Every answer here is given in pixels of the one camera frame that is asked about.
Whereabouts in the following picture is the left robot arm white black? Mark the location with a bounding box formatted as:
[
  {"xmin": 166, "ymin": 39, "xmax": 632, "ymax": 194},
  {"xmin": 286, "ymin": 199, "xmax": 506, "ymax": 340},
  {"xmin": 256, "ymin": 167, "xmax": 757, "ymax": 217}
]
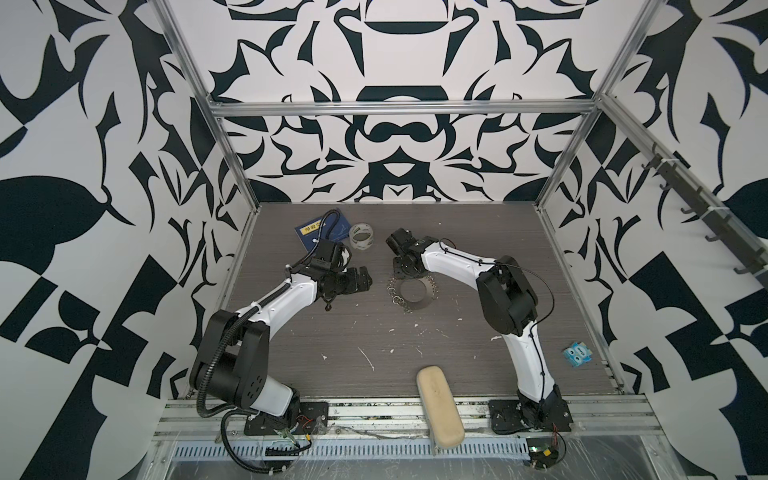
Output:
[{"xmin": 190, "ymin": 240, "xmax": 373, "ymax": 426}]

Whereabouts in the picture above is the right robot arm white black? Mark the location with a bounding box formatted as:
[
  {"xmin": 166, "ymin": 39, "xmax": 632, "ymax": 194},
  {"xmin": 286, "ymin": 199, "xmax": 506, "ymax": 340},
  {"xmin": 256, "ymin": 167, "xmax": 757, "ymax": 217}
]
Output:
[{"xmin": 386, "ymin": 228, "xmax": 570, "ymax": 429}]

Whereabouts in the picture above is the patterned tape roll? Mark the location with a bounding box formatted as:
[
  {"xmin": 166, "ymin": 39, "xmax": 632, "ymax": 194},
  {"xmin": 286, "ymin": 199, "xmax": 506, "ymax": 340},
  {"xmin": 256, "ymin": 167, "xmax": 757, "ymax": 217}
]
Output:
[{"xmin": 348, "ymin": 223, "xmax": 375, "ymax": 251}]

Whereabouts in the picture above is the blue booklet yellow label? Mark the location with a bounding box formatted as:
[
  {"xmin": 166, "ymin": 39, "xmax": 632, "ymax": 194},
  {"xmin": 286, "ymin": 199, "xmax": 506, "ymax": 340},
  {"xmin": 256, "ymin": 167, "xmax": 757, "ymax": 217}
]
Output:
[{"xmin": 294, "ymin": 209, "xmax": 351, "ymax": 253}]

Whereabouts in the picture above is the beige glasses case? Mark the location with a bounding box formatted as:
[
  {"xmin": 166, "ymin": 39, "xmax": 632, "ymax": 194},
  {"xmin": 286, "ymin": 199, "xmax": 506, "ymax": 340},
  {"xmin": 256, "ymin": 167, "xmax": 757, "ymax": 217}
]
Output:
[{"xmin": 416, "ymin": 366, "xmax": 465, "ymax": 449}]

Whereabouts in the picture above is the light blue small box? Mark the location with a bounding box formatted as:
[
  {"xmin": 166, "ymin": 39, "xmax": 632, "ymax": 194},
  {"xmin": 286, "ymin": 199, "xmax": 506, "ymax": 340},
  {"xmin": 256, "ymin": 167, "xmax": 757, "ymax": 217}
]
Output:
[{"xmin": 562, "ymin": 342, "xmax": 593, "ymax": 368}]

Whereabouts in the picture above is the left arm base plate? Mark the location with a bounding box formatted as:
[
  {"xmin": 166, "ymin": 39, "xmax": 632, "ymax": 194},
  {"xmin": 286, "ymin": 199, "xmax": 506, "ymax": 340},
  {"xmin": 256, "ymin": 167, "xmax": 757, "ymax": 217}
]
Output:
[{"xmin": 244, "ymin": 400, "xmax": 329, "ymax": 436}]

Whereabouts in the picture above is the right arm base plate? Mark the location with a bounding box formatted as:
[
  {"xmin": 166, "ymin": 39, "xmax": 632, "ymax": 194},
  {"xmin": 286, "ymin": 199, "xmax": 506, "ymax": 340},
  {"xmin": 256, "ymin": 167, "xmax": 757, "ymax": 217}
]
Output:
[{"xmin": 488, "ymin": 394, "xmax": 572, "ymax": 435}]

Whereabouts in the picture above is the small circuit board with wires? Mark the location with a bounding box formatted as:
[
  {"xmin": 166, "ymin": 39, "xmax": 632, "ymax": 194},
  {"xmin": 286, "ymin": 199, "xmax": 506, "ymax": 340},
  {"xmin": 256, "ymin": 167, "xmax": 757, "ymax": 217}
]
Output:
[{"xmin": 525, "ymin": 435, "xmax": 568, "ymax": 471}]

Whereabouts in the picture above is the white slotted cable duct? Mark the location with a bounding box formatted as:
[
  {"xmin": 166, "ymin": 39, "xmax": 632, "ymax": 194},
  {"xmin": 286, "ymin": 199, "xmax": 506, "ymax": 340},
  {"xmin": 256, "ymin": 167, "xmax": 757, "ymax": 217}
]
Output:
[{"xmin": 169, "ymin": 436, "xmax": 532, "ymax": 463}]

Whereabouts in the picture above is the black wall hook rack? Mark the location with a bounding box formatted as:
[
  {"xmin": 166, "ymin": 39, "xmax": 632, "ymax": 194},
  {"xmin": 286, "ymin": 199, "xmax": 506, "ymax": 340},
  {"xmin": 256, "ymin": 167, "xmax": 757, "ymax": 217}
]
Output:
[{"xmin": 643, "ymin": 142, "xmax": 767, "ymax": 290}]

